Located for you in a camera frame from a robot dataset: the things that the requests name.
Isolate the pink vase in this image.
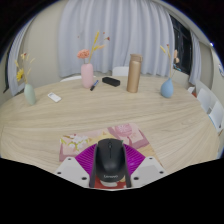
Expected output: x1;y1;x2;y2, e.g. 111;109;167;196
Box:
80;63;95;90

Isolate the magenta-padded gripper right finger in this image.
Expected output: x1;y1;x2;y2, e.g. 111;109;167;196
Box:
123;143;167;188

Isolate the gold drink bottle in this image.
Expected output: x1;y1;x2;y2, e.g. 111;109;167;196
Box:
126;53;144;94

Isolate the blue marker pen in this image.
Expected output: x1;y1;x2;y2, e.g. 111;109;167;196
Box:
89;79;100;92

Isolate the black oblong case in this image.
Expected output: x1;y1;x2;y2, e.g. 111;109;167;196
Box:
101;76;121;88

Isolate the white remote control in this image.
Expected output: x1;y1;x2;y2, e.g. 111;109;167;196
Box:
47;92;62;103

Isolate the black computer mouse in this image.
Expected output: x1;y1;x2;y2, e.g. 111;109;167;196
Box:
94;137;128;183

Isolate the pale green vase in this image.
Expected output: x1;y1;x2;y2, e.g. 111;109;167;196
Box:
23;83;37;106

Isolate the wide white curtain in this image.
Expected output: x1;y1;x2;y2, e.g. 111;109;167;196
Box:
58;0;176;79

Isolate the narrow white curtain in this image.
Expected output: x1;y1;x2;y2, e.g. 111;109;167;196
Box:
7;16;36;97
188;31;203;86

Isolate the yellow dried flower bunch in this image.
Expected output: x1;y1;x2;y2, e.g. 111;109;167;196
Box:
13;51;36;85

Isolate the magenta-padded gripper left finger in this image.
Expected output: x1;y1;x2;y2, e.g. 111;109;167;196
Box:
54;143;98;188

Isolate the beige dried flower bunch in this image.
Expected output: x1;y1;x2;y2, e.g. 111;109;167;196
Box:
159;43;181;80

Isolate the white chair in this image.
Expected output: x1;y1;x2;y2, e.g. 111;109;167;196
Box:
196;88;213;113
59;75;83;83
111;66;130;78
208;99;224;134

